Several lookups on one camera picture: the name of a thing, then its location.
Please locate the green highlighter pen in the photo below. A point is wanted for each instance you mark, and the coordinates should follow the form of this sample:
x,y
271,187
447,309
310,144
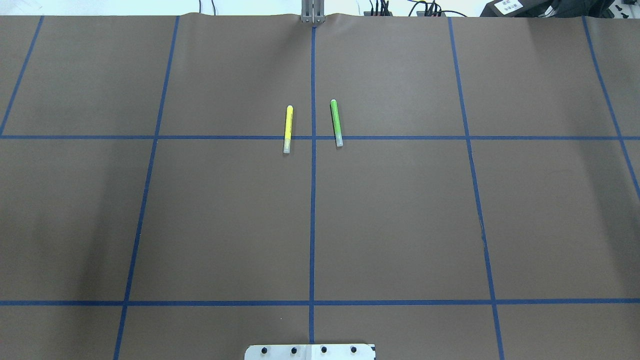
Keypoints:
x,y
337,129

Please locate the yellow highlighter pen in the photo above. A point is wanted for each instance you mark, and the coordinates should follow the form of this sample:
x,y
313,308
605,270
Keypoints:
x,y
287,135

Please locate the brown paper table mat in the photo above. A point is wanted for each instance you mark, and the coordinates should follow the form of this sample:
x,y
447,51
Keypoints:
x,y
484,204

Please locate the orange black usb hub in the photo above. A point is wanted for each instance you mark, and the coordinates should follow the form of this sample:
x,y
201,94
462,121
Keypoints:
x,y
378,8

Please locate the black power adapter box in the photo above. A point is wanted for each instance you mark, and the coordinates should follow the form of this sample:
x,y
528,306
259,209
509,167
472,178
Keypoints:
x,y
516,8

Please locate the grey aluminium frame post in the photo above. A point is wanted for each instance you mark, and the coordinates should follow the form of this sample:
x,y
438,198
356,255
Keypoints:
x,y
313,12

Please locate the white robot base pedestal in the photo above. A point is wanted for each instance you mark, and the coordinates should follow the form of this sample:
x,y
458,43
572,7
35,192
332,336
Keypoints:
x,y
331,351

